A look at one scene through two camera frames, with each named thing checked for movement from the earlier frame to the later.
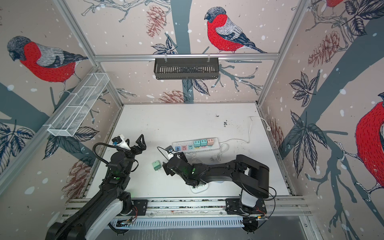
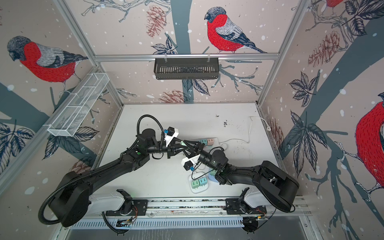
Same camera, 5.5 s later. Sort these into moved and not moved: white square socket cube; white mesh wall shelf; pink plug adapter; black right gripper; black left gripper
Moved: black right gripper; black left gripper
Not moved: white square socket cube; white mesh wall shelf; pink plug adapter
